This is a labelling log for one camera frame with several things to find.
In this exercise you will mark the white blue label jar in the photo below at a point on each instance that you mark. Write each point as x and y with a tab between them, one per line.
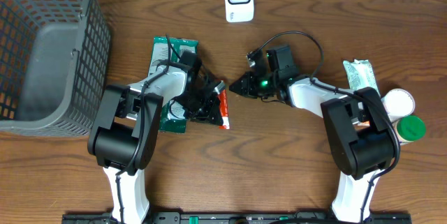
398	103

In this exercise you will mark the mint green wipes pack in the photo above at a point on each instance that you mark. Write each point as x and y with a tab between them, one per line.
360	74

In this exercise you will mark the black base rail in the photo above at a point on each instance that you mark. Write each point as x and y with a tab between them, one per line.
299	217

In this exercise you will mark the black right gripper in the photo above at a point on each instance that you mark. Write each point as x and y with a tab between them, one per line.
248	88

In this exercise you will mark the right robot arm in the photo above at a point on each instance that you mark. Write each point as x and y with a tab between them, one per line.
362	141

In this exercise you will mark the green lid jar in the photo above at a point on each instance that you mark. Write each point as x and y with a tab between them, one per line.
409	129

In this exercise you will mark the orange Kleenex tissue pack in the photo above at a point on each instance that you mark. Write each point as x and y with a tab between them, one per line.
364	123

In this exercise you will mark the green white 3M package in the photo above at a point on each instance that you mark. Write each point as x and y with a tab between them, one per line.
172	116

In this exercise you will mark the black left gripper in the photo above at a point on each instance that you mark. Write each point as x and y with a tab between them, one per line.
215	118

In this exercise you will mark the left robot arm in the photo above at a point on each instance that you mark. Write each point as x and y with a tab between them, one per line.
123	136

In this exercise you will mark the red snack bar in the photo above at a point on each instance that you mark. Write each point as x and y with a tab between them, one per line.
224	110

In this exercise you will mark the grey plastic mesh basket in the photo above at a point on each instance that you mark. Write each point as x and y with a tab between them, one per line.
54	57

